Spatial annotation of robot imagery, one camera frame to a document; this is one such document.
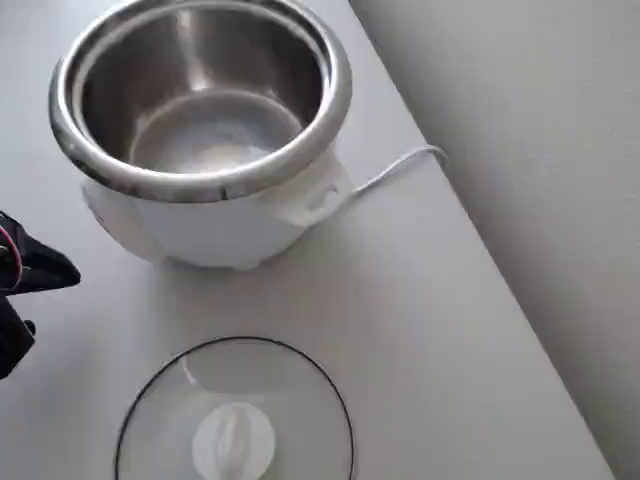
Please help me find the glass lid with white knob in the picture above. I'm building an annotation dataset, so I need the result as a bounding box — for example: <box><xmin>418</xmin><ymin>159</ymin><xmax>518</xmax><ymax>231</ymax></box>
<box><xmin>114</xmin><ymin>335</ymin><xmax>355</xmax><ymax>480</ymax></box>

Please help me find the white rice cooker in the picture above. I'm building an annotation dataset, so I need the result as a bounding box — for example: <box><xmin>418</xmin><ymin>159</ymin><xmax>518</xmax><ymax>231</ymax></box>
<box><xmin>48</xmin><ymin>0</ymin><xmax>354</xmax><ymax>272</ymax></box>

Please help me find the stainless steel inner pot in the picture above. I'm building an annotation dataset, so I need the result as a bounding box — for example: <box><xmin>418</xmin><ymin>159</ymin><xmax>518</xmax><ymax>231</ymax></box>
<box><xmin>74</xmin><ymin>0</ymin><xmax>327</xmax><ymax>176</ymax></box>

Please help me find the white power cable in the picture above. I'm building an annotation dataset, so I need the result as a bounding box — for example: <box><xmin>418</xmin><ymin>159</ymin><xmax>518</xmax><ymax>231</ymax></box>
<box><xmin>349</xmin><ymin>144</ymin><xmax>448</xmax><ymax>197</ymax></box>

